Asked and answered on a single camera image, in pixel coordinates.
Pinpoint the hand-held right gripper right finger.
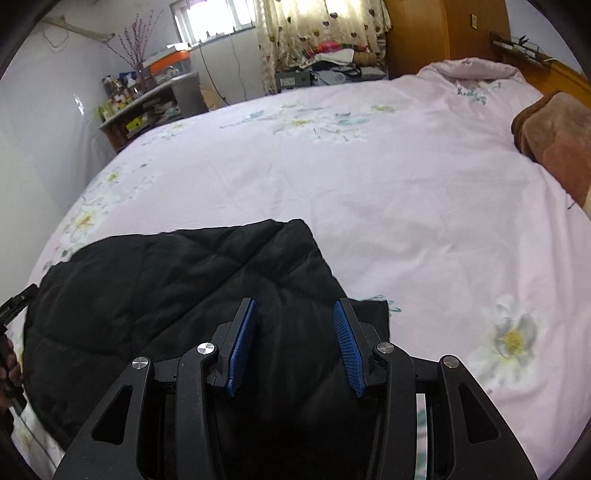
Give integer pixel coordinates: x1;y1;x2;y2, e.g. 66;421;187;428
333;298;539;480

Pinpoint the heart print curtain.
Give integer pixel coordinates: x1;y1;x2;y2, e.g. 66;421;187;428
256;0;391;93

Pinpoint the pile of clothes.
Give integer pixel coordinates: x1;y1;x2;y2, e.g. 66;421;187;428
305;39;389;86

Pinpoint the window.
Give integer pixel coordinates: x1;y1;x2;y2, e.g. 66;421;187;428
168;0;259;44

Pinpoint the black box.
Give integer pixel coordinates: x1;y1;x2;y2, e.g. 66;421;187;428
274;69;315;95

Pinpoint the person's left hand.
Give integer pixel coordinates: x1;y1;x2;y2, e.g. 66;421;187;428
0;335;23;393

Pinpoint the wire rack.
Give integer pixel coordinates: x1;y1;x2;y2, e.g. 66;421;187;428
489;31;552;70

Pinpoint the white wall pipe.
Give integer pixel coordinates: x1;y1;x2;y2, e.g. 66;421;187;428
44;14;116;44

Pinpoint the black hooded jacket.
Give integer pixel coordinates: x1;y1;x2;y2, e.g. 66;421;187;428
22;218;393;480

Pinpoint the wooden shelf unit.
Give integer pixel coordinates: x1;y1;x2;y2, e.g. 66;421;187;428
99;71;208;153

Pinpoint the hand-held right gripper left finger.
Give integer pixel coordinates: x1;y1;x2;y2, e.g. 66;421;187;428
53;298;258;480

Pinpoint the brown plush blanket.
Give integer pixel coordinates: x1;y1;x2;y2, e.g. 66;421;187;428
510;91;591;208

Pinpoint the orange plastic storage box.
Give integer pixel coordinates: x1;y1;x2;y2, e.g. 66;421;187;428
143;48;192;77

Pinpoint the dried branch bouquet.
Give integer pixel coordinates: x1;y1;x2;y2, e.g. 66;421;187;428
104;11;162;88

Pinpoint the wooden wardrobe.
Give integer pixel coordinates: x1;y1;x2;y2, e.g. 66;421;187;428
383;0;511;79

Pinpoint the wooden headboard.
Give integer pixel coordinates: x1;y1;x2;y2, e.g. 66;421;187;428
501;46;591;100

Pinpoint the group of bottles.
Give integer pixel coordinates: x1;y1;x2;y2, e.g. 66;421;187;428
96;71;144;123

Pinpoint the pink floral duvet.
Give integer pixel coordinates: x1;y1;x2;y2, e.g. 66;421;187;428
14;58;591;480

